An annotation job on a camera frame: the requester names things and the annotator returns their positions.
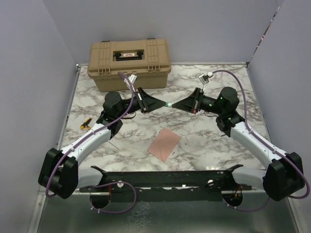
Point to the green white glue stick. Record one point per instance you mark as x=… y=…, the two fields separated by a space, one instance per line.
x=168 y=105

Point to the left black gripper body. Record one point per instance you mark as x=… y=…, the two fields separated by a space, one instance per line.
x=138 y=101

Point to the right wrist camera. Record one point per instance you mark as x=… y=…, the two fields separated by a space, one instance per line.
x=205 y=79

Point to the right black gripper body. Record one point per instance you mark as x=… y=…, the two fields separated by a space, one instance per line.
x=200 y=101

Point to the yellow black screwdriver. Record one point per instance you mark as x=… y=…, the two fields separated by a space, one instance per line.
x=85 y=125

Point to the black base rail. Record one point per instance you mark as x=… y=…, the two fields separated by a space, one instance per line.
x=160 y=186

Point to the tan plastic toolbox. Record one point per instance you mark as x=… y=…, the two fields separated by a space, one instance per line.
x=149 y=59

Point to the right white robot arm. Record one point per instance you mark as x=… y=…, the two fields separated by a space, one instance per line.
x=283 y=171

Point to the pink paper envelope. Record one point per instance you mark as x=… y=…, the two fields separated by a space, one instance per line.
x=163 y=144

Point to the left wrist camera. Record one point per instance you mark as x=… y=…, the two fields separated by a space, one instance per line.
x=129 y=80

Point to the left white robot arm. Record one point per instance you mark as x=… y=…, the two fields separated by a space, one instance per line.
x=59 y=172

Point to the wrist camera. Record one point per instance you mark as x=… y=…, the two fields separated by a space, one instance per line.
x=205 y=79
x=129 y=80

